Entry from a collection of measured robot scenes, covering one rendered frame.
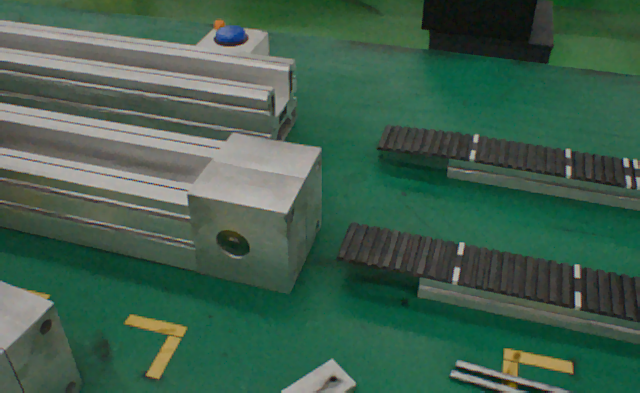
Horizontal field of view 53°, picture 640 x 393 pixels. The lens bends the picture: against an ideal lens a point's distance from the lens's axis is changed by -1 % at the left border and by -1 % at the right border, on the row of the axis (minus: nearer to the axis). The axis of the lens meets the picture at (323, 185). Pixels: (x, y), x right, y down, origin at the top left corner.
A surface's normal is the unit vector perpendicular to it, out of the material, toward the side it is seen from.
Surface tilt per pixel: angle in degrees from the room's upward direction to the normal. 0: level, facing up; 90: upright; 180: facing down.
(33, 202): 90
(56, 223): 90
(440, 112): 0
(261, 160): 0
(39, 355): 90
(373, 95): 0
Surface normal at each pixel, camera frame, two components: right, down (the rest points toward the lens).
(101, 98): -0.29, 0.58
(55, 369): 0.91, 0.25
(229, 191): 0.00, -0.80
